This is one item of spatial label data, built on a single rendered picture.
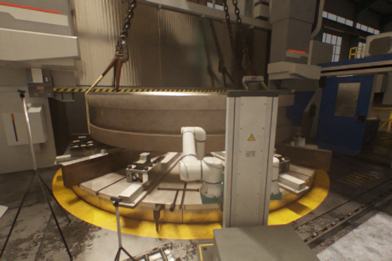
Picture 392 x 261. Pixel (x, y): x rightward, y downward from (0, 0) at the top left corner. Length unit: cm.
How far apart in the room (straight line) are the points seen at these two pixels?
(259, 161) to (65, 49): 315
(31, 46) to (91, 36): 216
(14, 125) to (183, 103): 370
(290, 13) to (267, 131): 568
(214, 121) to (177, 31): 373
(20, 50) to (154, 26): 333
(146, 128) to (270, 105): 223
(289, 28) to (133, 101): 513
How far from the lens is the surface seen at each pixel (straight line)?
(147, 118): 314
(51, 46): 362
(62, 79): 455
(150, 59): 569
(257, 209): 160
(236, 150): 133
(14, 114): 532
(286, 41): 663
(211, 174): 147
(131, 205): 269
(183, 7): 625
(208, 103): 281
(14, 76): 468
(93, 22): 567
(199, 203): 269
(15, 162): 595
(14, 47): 369
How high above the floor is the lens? 176
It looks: 11 degrees down
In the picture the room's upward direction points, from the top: straight up
